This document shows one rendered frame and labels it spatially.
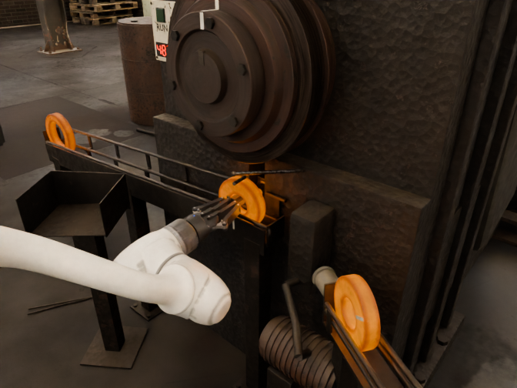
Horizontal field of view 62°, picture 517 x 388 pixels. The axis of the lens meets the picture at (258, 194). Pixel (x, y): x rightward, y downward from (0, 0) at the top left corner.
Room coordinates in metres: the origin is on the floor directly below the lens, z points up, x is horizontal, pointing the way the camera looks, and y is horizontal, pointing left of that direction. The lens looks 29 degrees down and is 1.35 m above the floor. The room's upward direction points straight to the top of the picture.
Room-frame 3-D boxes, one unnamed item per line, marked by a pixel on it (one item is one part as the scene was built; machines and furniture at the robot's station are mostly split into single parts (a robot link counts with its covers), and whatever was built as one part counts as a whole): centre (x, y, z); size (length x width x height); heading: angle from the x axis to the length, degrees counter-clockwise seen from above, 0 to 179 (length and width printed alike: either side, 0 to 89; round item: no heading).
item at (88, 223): (1.20, 0.59, 0.36); 0.26 x 0.20 x 0.72; 85
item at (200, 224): (0.95, 0.15, 0.74); 0.09 x 0.08 x 0.07; 140
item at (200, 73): (1.00, 0.11, 1.11); 0.28 x 0.06 x 0.28; 50
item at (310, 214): (0.93, -0.14, 0.68); 0.11 x 0.08 x 0.24; 140
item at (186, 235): (0.89, 0.20, 0.73); 0.09 x 0.06 x 0.09; 50
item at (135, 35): (4.02, 0.96, 0.45); 0.59 x 0.59 x 0.89
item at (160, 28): (1.37, 0.24, 1.15); 0.26 x 0.02 x 0.18; 50
